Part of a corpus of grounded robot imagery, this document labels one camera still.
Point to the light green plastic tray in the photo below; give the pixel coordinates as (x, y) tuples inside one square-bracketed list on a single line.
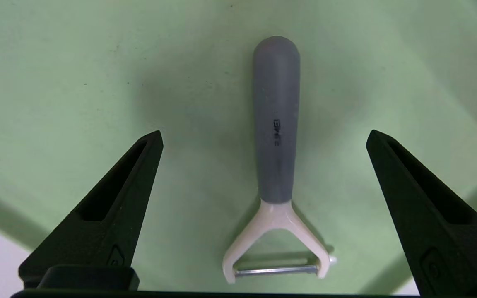
[(97, 82)]

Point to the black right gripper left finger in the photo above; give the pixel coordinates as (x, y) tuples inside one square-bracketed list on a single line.
[(122, 223)]

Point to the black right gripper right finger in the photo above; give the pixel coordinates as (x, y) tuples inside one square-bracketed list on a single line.
[(441, 248)]

